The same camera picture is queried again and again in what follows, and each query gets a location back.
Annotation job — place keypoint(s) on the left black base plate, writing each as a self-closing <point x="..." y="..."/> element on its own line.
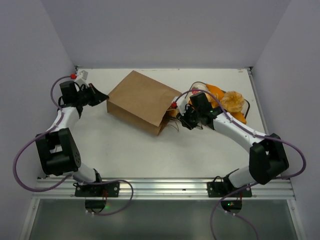
<point x="110" y="190"/>

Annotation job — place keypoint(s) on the round flaky fake pastry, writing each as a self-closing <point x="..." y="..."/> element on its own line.
<point x="232" y="101"/>

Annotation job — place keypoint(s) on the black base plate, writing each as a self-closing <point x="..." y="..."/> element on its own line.
<point x="110" y="190"/>
<point x="220" y="187"/>

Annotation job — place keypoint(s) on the aluminium front rail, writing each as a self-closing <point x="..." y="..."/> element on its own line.
<point x="178" y="189"/>

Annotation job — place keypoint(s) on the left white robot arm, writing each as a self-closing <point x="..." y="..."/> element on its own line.
<point x="57" y="149"/>

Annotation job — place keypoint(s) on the strawberry print tray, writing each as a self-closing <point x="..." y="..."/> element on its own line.
<point x="196" y="86"/>

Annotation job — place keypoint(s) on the small seeded fake bagel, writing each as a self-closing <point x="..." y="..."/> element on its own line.
<point x="172" y="113"/>

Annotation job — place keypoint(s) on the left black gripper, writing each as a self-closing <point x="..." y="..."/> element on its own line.
<point x="97" y="97"/>

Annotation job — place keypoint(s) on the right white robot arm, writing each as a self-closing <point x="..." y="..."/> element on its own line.
<point x="267" y="156"/>

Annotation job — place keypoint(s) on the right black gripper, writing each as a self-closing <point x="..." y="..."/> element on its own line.
<point x="188" y="120"/>

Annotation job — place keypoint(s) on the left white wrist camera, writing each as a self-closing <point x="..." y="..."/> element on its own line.
<point x="81" y="77"/>

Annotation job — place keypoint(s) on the brown paper bag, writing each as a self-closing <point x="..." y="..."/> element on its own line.
<point x="142" y="102"/>

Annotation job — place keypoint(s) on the long orange fake baguette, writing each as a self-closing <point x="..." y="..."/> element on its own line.
<point x="218" y="93"/>

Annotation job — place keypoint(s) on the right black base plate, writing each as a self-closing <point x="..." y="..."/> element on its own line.
<point x="220" y="187"/>

